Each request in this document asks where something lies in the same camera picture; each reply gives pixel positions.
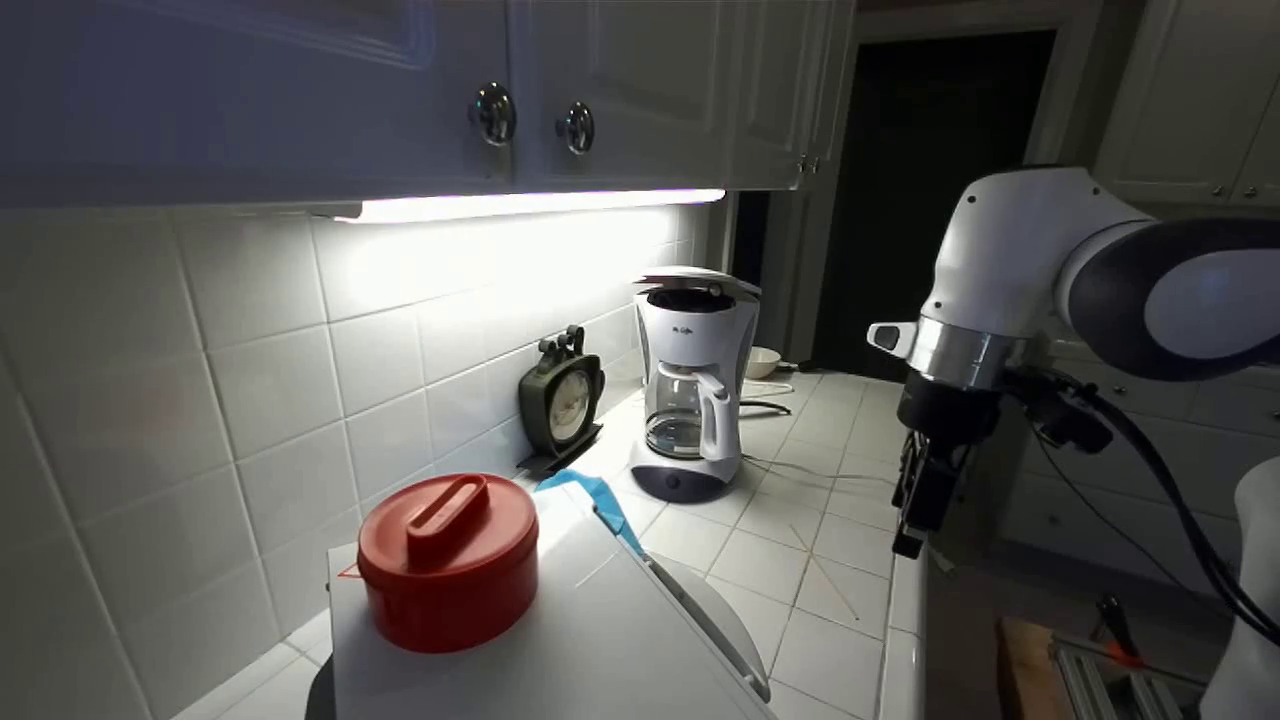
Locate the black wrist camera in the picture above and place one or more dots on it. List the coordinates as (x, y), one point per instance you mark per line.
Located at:
(1060, 413)

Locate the round metal cabinet knob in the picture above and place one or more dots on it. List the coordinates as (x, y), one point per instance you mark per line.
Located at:
(494, 112)
(577, 127)

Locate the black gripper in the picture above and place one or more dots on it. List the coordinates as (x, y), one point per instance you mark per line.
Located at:
(945, 413)

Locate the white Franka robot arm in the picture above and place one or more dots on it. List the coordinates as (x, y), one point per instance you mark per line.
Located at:
(1013, 240)

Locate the white drawer cabinet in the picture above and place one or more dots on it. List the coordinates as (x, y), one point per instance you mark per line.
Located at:
(1134, 504)

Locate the wooden cart with rails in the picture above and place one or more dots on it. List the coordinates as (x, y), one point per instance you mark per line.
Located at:
(1064, 673)

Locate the white drip coffee maker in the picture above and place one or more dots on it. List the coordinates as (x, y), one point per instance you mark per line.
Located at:
(693, 322)

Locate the dark retro kitchen scale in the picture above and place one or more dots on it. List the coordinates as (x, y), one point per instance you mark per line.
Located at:
(560, 400)

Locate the red lidded container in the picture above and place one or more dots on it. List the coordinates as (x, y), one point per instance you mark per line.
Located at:
(447, 560)

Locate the narrow white cabinet door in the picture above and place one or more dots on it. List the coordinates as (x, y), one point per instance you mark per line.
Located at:
(795, 85)

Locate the white toaster oven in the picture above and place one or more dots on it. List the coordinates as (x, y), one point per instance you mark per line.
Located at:
(584, 640)

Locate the under-cabinet strip light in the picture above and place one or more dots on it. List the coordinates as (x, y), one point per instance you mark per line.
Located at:
(533, 204)

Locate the white upper cabinet door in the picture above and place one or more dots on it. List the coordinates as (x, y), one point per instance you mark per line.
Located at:
(241, 92)
(642, 85)

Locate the small white bowl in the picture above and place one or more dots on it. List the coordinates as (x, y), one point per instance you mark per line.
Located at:
(765, 363)

